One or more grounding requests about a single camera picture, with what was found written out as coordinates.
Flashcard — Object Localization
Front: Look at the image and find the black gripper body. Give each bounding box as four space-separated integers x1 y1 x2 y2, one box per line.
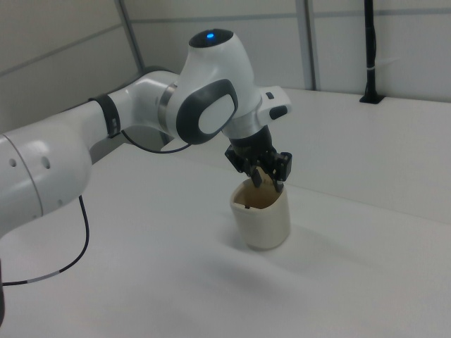
228 127 276 165

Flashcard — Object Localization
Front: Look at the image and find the small white trash can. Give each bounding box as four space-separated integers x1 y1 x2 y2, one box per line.
228 177 292 251

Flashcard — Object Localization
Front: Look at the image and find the black pole with base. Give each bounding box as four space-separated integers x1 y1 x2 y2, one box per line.
359 0 385 105

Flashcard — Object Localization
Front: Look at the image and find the grey partition post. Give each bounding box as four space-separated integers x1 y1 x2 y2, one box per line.
303 0 323 92

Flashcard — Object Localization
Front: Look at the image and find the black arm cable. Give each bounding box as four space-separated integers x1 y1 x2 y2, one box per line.
0 128 194 287

